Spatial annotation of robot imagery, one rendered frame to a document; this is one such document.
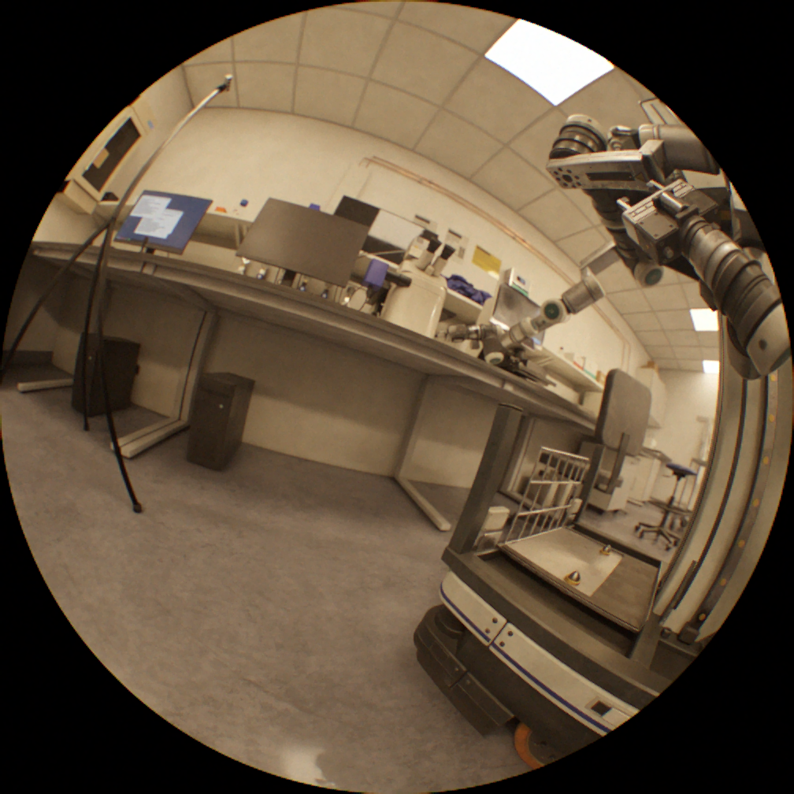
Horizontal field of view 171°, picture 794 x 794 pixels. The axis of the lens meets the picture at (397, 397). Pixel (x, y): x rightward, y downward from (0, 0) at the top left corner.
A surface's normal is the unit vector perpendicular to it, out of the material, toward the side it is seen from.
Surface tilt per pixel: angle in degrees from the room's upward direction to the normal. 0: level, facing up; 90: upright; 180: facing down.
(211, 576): 0
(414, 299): 91
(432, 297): 91
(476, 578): 90
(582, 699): 90
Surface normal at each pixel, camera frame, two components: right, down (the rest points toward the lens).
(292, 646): 0.29, -0.96
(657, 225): -0.77, -0.33
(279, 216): 0.34, 0.04
